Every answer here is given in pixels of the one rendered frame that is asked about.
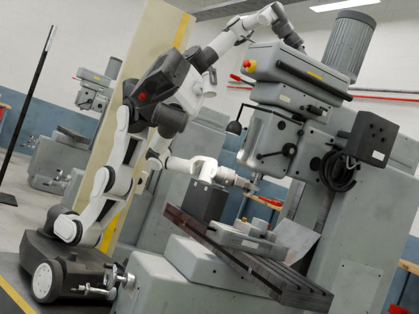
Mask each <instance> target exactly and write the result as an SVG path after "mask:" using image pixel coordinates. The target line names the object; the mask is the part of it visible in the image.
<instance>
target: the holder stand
mask: <svg viewBox="0 0 419 314"><path fill-rule="evenodd" d="M228 196H229V192H227V191H225V190H224V188H223V187H222V186H219V185H217V184H213V183H212V182H211V184H210V185H205V184H201V183H200V182H198V179H194V178H191V180H190V183H189V185H188V189H187V191H186V194H185V197H184V200H183V202H182V205H181V209H182V210H184V211H186V212H188V213H190V214H191V215H193V216H195V217H197V218H198V219H201V220H202V221H206V222H210V221H216V222H219V221H220V219H221V215H222V213H223V210H224V207H225V204H226V201H227V199H228Z"/></svg>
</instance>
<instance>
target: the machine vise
mask: <svg viewBox="0 0 419 314"><path fill-rule="evenodd" d="M209 226H212V227H216V232H213V231H209V230H207V232H206V235H207V236H208V237H210V238H211V239H213V240H214V241H215V242H217V243H218V244H219V245H223V246H226V247H230V248H234V249H238V250H242V251H245V252H249V253H252V254H256V255H260V256H263V257H268V258H270V259H275V260H279V261H282V262H284V261H285V259H286V255H287V253H288V250H289V248H288V247H287V246H286V245H284V244H282V243H280V242H278V241H277V240H276V238H277V234H275V233H273V232H271V231H267V230H266V233H265V235H260V237H259V238H258V239H257V238H255V237H251V236H248V235H246V234H245V233H243V232H241V231H240V230H238V229H237V228H235V227H233V226H229V225H226V224H222V223H219V222H216V221H210V224H209Z"/></svg>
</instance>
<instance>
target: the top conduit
mask: <svg viewBox="0 0 419 314"><path fill-rule="evenodd" d="M276 67H279V68H280V69H283V70H285V71H286V72H289V73H290V74H291V75H295V76H296V77H299V78H300V79H303V80H305V81H307V82H309V83H311V84H313V85H315V86H317V87H319V88H321V89H323V90H325V91H327V92H329V93H331V94H333V95H336V96H338V97H340V98H342V99H344V100H346V101H348V102H351V101H352V100H353V95H351V94H349V93H346V92H345V91H343V90H341V89H339V88H336V87H335V86H332V85H331V84H328V83H327V82H324V81H323V80H320V79H319V78H316V77H315V76H312V75H311V74H308V73H306V72H304V71H302V70H301V69H298V68H296V67H294V66H292V65H290V64H288V63H286V62H284V61H282V60H278V61H277V62H276Z"/></svg>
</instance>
